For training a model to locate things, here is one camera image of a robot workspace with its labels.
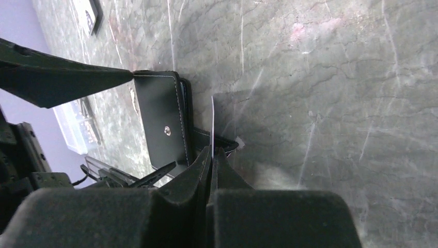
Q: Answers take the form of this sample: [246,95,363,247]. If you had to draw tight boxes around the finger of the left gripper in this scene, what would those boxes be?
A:
[128,161,177,188]

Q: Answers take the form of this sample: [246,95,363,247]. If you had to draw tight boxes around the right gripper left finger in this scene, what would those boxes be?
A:
[1,146,212,247]

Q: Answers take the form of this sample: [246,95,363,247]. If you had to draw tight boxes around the clear plastic screw box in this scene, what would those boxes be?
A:
[53,97,101,155]

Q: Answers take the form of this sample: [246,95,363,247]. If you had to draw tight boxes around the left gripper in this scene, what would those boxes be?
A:
[1,39,133,233]

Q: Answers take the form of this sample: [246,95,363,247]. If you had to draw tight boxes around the black leather card holder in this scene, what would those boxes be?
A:
[134,70,238,178]

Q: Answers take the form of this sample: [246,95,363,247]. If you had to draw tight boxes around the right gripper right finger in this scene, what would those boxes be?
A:
[207,149,362,247]

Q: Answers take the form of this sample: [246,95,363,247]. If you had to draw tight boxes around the silver VIP credit card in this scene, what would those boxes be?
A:
[210,96,215,160]

